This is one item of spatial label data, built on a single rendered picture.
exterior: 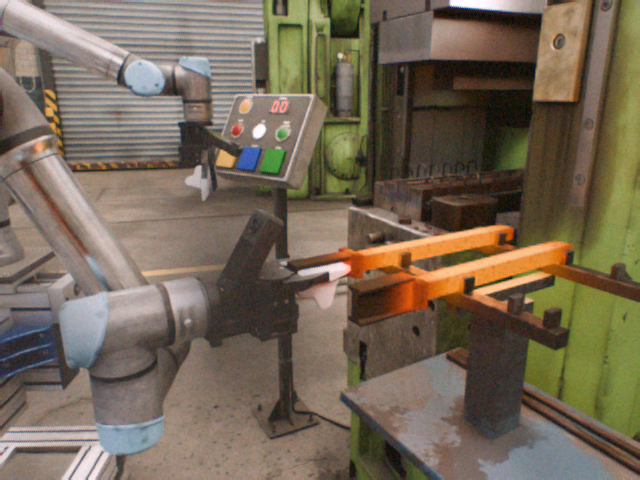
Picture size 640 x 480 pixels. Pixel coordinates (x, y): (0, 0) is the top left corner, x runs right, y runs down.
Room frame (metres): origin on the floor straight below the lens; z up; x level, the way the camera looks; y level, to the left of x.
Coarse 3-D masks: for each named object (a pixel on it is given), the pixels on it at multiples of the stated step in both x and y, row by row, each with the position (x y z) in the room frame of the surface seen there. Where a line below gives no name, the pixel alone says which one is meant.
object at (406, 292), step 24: (480, 264) 0.65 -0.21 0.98; (504, 264) 0.66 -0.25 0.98; (528, 264) 0.69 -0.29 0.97; (360, 288) 0.53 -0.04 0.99; (384, 288) 0.54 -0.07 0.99; (408, 288) 0.57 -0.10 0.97; (432, 288) 0.58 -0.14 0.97; (456, 288) 0.61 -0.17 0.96; (360, 312) 0.53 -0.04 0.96; (384, 312) 0.55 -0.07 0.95; (408, 312) 0.56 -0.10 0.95
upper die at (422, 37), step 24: (384, 24) 1.30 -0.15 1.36; (408, 24) 1.22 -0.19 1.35; (432, 24) 1.14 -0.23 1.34; (456, 24) 1.17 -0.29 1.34; (480, 24) 1.20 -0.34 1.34; (504, 24) 1.23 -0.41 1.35; (528, 24) 1.27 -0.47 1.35; (384, 48) 1.30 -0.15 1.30; (408, 48) 1.21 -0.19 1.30; (432, 48) 1.14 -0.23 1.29; (456, 48) 1.17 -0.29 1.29; (480, 48) 1.20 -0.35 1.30; (504, 48) 1.24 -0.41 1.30; (528, 48) 1.27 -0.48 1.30
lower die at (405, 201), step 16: (432, 176) 1.28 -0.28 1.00; (480, 176) 1.29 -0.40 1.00; (512, 176) 1.33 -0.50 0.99; (384, 192) 1.28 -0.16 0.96; (400, 192) 1.22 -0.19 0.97; (416, 192) 1.16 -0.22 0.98; (432, 192) 1.16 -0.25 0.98; (496, 192) 1.25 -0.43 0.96; (384, 208) 1.27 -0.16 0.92; (400, 208) 1.21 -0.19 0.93; (416, 208) 1.16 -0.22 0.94; (512, 208) 1.28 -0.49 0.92
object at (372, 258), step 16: (416, 240) 0.77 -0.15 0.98; (432, 240) 0.77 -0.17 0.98; (448, 240) 0.77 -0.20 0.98; (464, 240) 0.79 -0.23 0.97; (480, 240) 0.81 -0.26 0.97; (320, 256) 0.67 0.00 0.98; (336, 256) 0.67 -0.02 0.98; (352, 256) 0.67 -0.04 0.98; (368, 256) 0.69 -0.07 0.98; (384, 256) 0.70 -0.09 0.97; (416, 256) 0.73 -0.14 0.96; (352, 272) 0.67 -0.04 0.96
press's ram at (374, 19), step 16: (384, 0) 1.30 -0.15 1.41; (400, 0) 1.25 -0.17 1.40; (416, 0) 1.19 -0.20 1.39; (432, 0) 1.15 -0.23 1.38; (448, 0) 1.10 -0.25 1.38; (464, 0) 1.11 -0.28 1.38; (480, 0) 1.13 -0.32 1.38; (496, 0) 1.15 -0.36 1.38; (512, 0) 1.17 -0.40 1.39; (528, 0) 1.19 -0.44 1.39; (544, 0) 1.22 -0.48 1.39; (384, 16) 1.31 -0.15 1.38; (400, 16) 1.25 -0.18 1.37; (512, 16) 1.24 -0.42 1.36; (528, 16) 1.24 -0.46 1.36
